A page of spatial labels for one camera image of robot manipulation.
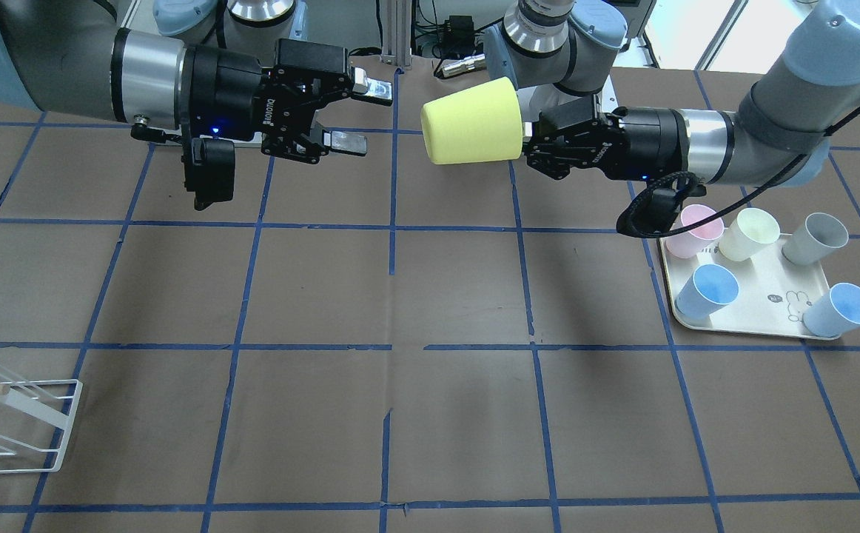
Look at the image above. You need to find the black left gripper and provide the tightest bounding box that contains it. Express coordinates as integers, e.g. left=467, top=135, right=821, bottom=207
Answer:
left=525, top=98, right=688, bottom=182

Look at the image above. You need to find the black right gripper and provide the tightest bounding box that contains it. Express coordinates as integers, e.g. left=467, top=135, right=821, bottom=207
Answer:
left=184, top=39, right=394, bottom=164

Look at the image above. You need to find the yellow plastic cup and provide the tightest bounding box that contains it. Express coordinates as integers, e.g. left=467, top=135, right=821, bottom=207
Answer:
left=420, top=77, right=523, bottom=165

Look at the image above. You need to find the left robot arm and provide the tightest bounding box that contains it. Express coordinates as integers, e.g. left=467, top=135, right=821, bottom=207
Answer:
left=483, top=1, right=860, bottom=187

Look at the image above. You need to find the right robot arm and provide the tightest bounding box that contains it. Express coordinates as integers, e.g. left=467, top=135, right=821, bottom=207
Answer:
left=0, top=1, right=393, bottom=169

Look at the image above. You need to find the pink plastic cup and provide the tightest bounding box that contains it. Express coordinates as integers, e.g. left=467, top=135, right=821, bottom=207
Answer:
left=664, top=204, right=725, bottom=258

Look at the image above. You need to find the pale green plastic cup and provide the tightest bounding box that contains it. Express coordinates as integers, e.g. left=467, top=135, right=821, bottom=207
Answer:
left=718, top=208, right=781, bottom=262

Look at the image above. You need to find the grey plastic cup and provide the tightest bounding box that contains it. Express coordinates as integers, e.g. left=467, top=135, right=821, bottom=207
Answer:
left=782, top=212, right=850, bottom=266

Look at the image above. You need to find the light blue plastic cup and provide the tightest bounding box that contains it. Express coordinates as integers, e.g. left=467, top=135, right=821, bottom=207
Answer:
left=802, top=282, right=860, bottom=338

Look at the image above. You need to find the black power adapter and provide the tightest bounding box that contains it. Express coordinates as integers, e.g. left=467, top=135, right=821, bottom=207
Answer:
left=441, top=15, right=475, bottom=47

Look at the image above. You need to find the silver metal cylinder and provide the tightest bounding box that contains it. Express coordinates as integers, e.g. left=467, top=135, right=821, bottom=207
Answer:
left=434, top=53, right=486, bottom=80

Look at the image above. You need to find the cream serving tray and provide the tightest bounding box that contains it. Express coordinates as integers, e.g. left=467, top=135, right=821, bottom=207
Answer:
left=658, top=233, right=830, bottom=340

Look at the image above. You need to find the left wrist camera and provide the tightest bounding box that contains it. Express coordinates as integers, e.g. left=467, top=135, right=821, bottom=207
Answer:
left=616, top=171, right=703, bottom=238

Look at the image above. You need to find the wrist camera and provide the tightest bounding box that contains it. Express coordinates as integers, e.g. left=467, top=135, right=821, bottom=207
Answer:
left=616, top=171, right=703, bottom=238
left=181, top=138, right=236, bottom=212

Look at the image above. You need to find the aluminium frame post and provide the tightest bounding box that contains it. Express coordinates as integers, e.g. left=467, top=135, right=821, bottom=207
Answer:
left=378, top=0, right=414, bottom=71

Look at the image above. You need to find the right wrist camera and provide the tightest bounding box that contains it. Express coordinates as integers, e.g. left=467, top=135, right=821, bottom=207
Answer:
left=181, top=138, right=236, bottom=212

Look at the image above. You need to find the white wire cup rack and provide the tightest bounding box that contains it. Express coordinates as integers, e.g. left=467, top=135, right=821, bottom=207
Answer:
left=0, top=363, right=84, bottom=475

